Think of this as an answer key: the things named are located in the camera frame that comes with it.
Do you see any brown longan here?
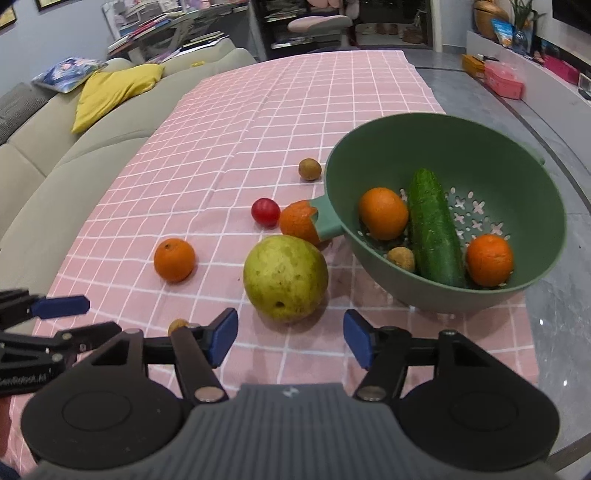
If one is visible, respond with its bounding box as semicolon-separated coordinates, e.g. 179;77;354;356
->
167;319;190;336
386;246;416;272
297;158;322;182

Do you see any green cucumber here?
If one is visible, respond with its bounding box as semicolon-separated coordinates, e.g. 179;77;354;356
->
407;168;467;288

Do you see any large yellow-green pear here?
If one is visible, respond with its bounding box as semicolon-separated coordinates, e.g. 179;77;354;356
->
242;235;329;324

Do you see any orange mandarin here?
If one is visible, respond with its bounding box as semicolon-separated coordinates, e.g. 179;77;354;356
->
153;238;197;283
466;234;514;288
280;200;321;246
358;187;409;241

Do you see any red cherry tomato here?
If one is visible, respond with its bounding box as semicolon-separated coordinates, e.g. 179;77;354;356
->
250;198;280;228

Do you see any pink checkered tablecloth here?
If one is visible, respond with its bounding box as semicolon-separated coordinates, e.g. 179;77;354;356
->
4;49;541;474

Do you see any beige sofa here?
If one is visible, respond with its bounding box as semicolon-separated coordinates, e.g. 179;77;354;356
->
0;37;257;333

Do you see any green plastic colander bowl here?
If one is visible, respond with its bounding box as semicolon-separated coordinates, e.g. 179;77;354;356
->
311;113;566;313

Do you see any grey blanket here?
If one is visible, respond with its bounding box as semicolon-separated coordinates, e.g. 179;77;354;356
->
0;82;55;145

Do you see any yellow cushion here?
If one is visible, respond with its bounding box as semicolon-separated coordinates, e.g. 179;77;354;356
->
71;64;164;134

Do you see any blue patterned cushion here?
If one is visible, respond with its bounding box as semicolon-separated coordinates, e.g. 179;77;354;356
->
31;57;106;94

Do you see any pink storage box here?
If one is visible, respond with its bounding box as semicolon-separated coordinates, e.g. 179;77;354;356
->
484;61;524;100

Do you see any orange box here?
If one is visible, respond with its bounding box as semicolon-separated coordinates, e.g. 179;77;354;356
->
462;54;498;80

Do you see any desk with books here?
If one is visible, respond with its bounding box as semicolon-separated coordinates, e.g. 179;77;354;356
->
106;1;253;65

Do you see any white tv console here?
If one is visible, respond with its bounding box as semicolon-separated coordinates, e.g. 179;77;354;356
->
467;30;591;168

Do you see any magenta box on console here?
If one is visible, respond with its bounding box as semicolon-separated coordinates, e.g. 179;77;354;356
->
543;53;580;85

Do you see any pink office chair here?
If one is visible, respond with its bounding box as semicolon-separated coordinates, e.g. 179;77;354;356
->
287;0;360;48

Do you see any blue snack bag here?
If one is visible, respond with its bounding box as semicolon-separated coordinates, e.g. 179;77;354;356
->
491;18;513;48

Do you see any green potted plant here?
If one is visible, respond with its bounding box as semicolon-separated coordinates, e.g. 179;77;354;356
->
510;0;544;55

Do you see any golden vase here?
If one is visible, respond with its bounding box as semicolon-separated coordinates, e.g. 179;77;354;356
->
473;0;510;40

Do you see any black television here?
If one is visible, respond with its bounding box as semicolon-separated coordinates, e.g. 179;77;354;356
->
552;0;591;34

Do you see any orange mandarin by handle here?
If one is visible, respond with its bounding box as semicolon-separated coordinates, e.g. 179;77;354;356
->
280;200;321;246

